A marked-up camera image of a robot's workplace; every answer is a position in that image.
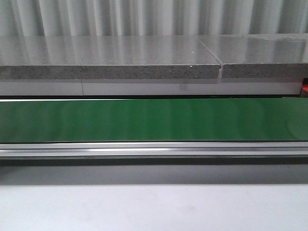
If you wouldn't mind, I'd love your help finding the grey stone slab left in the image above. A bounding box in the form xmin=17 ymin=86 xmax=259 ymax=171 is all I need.
xmin=0 ymin=36 xmax=220 ymax=80

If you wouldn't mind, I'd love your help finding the grey stone slab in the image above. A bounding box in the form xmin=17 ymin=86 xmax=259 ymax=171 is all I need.
xmin=0 ymin=36 xmax=220 ymax=80
xmin=198 ymin=34 xmax=308 ymax=81

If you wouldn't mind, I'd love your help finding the grey stone slab right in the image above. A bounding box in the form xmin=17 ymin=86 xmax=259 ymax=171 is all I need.
xmin=198 ymin=34 xmax=308 ymax=81

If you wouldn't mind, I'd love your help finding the green conveyor belt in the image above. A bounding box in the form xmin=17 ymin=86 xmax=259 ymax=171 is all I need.
xmin=0 ymin=98 xmax=308 ymax=143

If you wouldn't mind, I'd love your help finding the white panel under slabs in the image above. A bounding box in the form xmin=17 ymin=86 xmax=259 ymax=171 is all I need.
xmin=0 ymin=78 xmax=303 ymax=96

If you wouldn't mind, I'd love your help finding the red object behind conveyor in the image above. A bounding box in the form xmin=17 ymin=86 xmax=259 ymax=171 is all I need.
xmin=300 ymin=78 xmax=308 ymax=98

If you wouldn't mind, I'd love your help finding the white curtain backdrop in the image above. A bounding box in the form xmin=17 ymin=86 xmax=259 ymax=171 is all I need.
xmin=0 ymin=0 xmax=308 ymax=36

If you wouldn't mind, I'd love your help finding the aluminium conveyor side rail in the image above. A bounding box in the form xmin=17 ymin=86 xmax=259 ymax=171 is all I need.
xmin=0 ymin=141 xmax=308 ymax=159

